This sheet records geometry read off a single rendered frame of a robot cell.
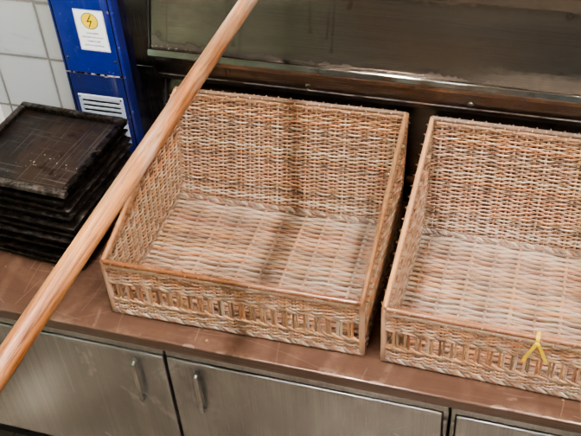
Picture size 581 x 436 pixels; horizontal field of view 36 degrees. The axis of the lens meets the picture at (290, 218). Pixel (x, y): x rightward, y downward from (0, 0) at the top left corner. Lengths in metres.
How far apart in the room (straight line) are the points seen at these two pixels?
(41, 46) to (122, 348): 0.77
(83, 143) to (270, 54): 0.46
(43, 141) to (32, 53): 0.28
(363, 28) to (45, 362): 1.03
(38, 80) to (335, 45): 0.79
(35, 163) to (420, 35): 0.87
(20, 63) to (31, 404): 0.84
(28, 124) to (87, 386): 0.62
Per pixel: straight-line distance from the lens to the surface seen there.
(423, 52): 1.88
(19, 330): 1.08
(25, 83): 2.34
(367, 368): 1.77
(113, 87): 2.17
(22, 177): 1.98
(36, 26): 2.22
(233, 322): 1.82
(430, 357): 1.74
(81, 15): 2.09
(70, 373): 2.11
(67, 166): 1.98
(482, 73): 1.87
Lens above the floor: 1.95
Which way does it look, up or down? 41 degrees down
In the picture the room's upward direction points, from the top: 4 degrees counter-clockwise
